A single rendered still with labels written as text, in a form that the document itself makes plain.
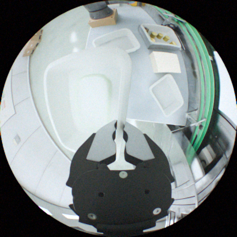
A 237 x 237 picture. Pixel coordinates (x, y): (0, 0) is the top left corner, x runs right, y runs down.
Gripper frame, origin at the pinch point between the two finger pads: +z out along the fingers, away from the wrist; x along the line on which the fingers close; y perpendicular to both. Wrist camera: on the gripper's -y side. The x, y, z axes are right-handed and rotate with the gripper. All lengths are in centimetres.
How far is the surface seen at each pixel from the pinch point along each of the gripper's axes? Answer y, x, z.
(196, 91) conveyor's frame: -11, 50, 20
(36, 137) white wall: 128, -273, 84
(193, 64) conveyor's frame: -28, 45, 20
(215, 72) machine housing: -33, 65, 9
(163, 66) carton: -17.8, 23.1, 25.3
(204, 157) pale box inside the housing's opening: 31, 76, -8
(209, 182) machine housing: 24, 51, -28
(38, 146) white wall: 155, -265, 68
